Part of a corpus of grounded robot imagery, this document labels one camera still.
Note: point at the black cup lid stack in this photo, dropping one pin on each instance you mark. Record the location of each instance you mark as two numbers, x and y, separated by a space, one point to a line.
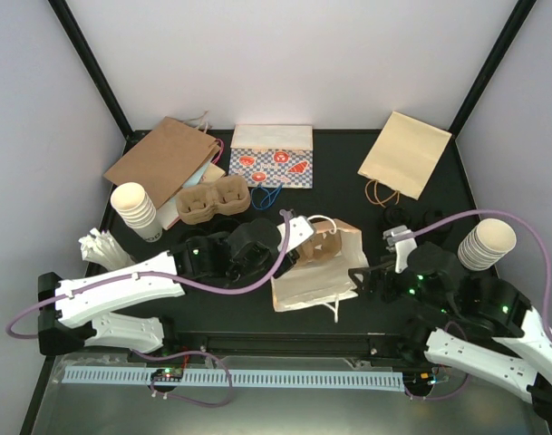
394 216

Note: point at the stack paper cups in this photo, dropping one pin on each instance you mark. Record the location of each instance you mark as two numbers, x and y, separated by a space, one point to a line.
133 204
486 244

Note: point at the right base circuit board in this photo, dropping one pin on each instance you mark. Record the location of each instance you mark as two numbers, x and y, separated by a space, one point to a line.
424 378

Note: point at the blue checkered paper bag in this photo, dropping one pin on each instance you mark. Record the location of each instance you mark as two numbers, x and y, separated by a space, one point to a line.
273 156

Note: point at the base circuit board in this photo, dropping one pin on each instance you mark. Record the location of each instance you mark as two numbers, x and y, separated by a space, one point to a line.
424 378
167 375

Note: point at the white wrapped straws bundle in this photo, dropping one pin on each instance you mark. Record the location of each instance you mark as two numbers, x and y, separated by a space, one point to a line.
101 248

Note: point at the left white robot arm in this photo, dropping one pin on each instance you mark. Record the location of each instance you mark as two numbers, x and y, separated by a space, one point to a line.
86 312

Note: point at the single pulp cup carrier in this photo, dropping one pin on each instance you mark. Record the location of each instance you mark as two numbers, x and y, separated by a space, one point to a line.
320 248

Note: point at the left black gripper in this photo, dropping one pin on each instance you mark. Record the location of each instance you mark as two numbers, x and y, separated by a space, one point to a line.
287 263

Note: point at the brown kraft paper bag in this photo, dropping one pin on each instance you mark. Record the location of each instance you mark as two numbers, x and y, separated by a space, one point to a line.
164 159

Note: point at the right stack paper cups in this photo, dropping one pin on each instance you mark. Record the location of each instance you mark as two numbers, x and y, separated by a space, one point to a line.
486 244

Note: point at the black coffee cup open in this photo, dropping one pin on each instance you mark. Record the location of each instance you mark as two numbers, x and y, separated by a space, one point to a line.
226 224

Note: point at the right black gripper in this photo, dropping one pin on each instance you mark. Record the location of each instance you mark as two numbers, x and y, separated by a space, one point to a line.
384 273

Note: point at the orange paper bag white handles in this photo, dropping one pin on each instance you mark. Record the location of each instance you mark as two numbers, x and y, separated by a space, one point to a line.
326 284

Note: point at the left black frame post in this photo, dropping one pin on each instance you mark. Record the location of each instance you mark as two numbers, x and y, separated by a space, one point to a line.
73 31

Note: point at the black coffee cup front left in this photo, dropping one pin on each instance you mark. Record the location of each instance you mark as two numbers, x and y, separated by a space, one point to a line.
190 233

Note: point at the left base circuit board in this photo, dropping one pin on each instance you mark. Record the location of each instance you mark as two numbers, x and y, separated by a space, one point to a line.
167 375

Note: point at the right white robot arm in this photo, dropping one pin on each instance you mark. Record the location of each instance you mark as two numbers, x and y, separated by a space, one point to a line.
482 326

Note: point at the pink white paper bag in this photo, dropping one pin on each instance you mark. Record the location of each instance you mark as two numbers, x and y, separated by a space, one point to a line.
168 214

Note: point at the right black frame post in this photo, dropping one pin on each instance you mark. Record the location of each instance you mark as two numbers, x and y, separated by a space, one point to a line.
507 35

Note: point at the light blue cable duct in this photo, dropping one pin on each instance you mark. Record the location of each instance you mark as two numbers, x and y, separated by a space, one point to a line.
326 380

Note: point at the black lidded cup right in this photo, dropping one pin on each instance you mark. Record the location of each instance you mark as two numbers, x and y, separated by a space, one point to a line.
435 216

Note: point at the black frame post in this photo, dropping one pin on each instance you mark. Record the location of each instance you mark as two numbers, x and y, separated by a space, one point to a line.
73 31
507 35

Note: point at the tan paper bag brown handles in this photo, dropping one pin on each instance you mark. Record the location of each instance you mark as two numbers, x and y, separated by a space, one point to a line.
402 159

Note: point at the left stack paper cups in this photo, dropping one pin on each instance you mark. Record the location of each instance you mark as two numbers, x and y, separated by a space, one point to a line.
133 204

